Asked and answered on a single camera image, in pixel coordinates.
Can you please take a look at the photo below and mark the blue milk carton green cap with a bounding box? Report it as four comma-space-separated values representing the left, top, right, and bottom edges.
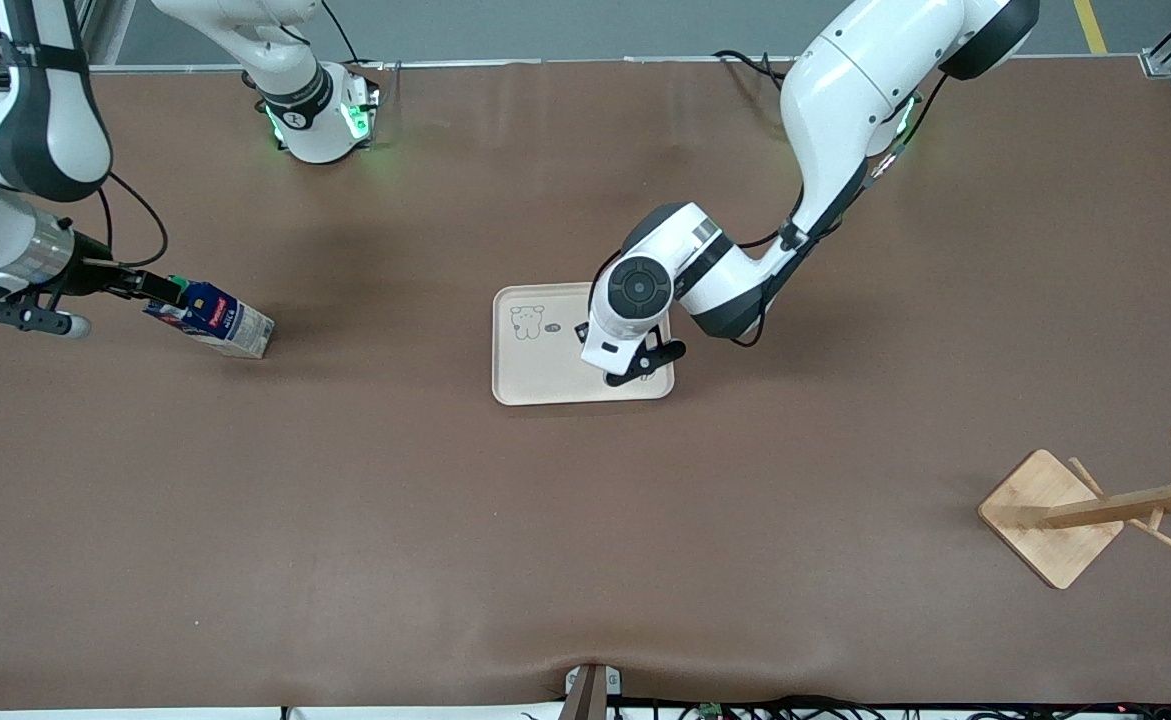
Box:
142, 275, 276, 360

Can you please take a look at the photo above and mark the beige rabbit print tray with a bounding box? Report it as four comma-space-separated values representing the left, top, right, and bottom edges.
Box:
491, 283, 676, 407

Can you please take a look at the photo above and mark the brown table cover sheet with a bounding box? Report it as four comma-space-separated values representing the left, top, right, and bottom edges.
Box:
0, 58, 1171, 713

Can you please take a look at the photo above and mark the wooden mug stand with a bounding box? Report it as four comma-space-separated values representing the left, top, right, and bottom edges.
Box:
977, 428, 1171, 591

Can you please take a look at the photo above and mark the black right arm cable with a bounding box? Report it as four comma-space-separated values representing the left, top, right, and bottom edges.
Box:
95, 173, 169, 271

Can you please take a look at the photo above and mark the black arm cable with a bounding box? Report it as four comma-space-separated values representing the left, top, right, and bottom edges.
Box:
730, 70, 951, 349
95, 173, 169, 271

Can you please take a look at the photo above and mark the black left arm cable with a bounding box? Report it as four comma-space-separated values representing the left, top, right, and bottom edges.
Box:
730, 70, 951, 349

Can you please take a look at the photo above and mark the black right base cable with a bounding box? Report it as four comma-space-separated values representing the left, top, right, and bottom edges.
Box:
320, 0, 401, 71

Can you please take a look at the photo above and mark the black base cable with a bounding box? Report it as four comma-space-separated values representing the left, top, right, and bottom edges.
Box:
713, 50, 796, 91
320, 0, 401, 71

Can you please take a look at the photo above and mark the black left base cable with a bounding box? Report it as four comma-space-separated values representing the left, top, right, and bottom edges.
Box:
713, 50, 796, 91

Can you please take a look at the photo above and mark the metal table edge bracket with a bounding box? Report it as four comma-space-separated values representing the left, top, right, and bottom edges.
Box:
563, 663, 624, 720

